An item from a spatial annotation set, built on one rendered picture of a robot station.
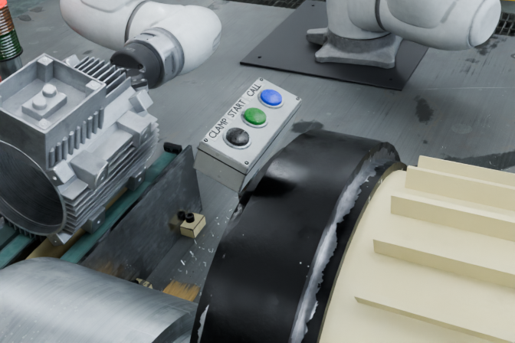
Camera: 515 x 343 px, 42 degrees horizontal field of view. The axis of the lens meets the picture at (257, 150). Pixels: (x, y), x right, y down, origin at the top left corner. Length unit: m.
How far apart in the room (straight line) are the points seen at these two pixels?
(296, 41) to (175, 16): 0.56
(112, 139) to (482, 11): 0.75
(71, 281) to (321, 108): 0.91
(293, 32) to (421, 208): 1.45
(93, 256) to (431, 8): 0.78
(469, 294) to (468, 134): 1.08
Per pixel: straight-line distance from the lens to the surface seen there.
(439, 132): 1.33
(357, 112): 1.38
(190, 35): 1.14
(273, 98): 0.91
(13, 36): 1.25
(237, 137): 0.84
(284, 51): 1.62
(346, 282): 0.26
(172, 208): 1.07
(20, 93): 0.93
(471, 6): 1.34
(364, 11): 1.47
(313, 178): 0.28
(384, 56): 1.54
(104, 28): 1.21
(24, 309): 0.55
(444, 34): 1.36
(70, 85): 0.94
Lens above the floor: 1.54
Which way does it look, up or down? 35 degrees down
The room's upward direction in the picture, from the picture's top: 6 degrees counter-clockwise
